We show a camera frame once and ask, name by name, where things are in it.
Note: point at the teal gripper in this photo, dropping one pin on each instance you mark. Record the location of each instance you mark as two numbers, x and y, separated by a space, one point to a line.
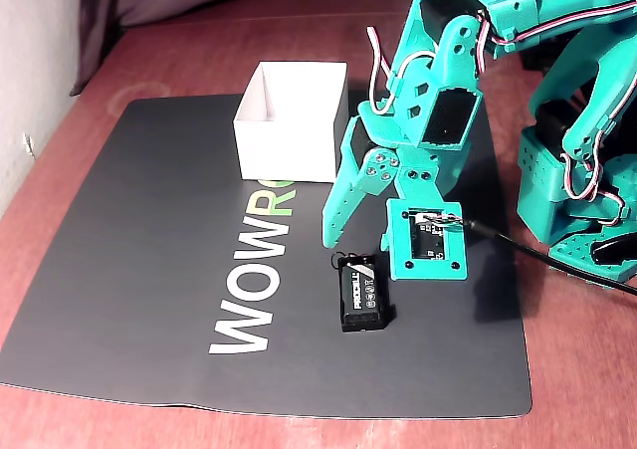
379 167

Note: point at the small black battery pack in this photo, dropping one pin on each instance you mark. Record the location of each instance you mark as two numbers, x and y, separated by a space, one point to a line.
363 294

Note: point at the white open cardboard box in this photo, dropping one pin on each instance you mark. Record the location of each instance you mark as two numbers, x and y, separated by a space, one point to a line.
283 150

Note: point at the black box-shaped object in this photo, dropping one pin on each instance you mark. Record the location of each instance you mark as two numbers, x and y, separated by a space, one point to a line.
540 61

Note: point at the black printed mat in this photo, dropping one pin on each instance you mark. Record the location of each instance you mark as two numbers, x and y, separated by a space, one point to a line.
149 270

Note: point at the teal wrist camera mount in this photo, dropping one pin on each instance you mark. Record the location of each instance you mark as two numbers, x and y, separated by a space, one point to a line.
399 250

